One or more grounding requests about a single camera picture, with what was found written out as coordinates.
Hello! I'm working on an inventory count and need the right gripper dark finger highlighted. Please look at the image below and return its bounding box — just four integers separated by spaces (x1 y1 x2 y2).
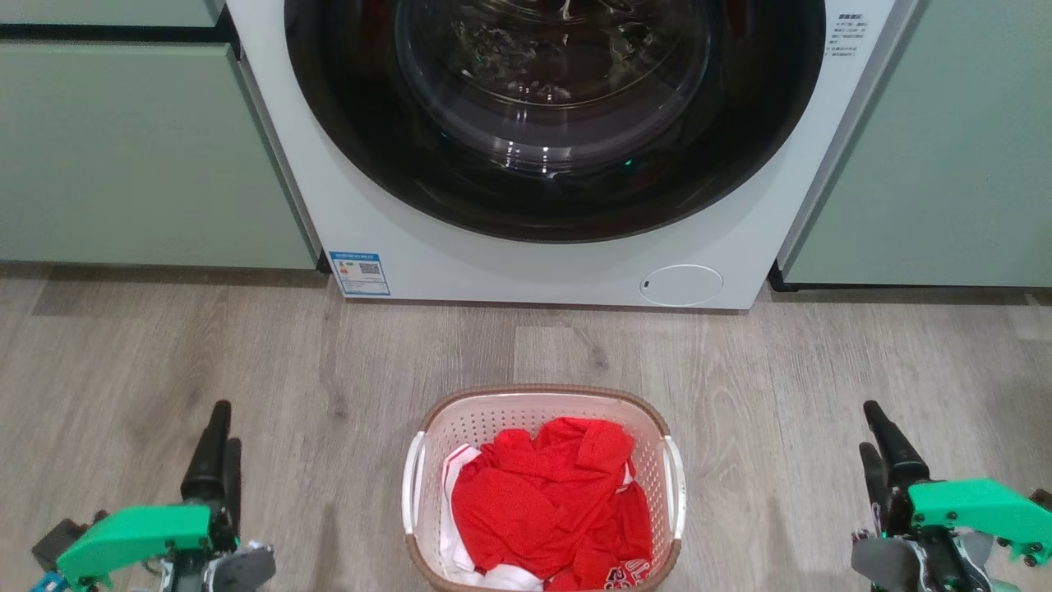
858 442 892 516
862 400 931 488

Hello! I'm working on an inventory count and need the pale green cabinet side panel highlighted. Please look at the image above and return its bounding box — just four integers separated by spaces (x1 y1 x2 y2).
779 0 1052 289

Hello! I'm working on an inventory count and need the right gripper green grey body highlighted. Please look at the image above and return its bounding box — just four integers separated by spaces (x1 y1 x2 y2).
850 478 1052 592

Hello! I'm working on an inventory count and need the round black glass washer door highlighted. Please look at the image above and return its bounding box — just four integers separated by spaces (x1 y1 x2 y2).
284 0 827 244

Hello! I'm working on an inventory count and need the white garment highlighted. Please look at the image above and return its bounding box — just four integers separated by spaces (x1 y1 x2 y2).
439 444 545 592

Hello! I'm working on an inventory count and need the blue energy label sticker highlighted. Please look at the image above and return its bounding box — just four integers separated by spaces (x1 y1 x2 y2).
329 251 392 298

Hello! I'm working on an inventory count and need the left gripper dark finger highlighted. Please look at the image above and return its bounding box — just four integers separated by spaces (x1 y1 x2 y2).
180 400 233 505
223 437 244 542

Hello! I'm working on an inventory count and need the pale green cabinet drawer front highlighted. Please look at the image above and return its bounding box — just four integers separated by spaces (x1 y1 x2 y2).
0 0 225 28

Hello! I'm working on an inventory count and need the pale green cabinet door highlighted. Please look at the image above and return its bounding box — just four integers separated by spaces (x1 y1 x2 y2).
0 41 321 271

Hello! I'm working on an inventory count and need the white front-load washing machine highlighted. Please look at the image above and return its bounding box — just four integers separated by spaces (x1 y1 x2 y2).
226 0 918 312

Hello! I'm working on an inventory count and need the left gripper green grey body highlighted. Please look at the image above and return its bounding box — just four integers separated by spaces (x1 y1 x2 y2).
31 502 277 592

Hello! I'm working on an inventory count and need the round white filter cover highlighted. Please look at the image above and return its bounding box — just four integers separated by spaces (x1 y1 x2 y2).
639 264 726 308

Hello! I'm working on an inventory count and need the red garment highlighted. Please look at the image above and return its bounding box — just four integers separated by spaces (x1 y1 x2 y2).
450 417 655 592

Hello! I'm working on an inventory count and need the white plastic laundry basket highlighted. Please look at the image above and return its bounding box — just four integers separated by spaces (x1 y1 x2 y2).
401 385 686 592

